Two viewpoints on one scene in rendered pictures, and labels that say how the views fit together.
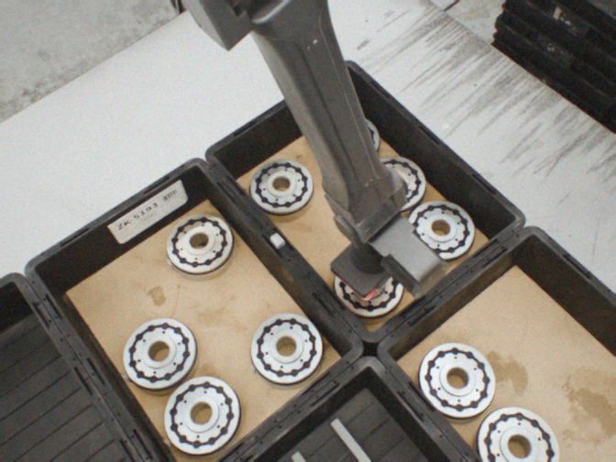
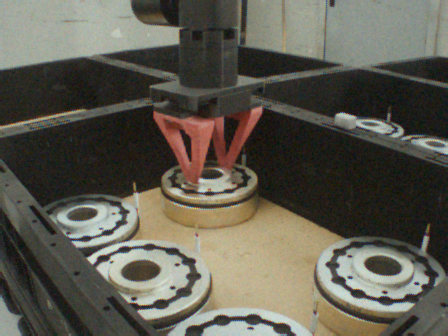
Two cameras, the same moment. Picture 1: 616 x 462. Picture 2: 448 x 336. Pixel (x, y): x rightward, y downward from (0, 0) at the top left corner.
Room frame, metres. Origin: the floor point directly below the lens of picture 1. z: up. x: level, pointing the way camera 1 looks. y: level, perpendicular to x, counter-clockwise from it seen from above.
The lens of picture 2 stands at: (0.83, -0.10, 1.06)
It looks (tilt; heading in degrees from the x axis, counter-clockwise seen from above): 23 degrees down; 176
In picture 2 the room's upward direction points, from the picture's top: straight up
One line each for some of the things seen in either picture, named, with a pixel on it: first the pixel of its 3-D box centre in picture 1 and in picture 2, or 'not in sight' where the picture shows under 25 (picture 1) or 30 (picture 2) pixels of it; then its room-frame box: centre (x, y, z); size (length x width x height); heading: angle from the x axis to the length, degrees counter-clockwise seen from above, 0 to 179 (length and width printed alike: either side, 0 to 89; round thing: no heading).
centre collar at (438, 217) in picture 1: (441, 228); (82, 216); (0.46, -0.20, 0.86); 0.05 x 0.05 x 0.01
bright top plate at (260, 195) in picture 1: (281, 185); (381, 272); (0.56, 0.04, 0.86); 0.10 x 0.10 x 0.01
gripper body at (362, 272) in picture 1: (372, 248); (208, 64); (0.38, -0.08, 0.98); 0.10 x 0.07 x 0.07; 132
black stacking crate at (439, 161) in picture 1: (357, 206); (222, 237); (0.51, -0.08, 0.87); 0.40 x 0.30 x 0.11; 34
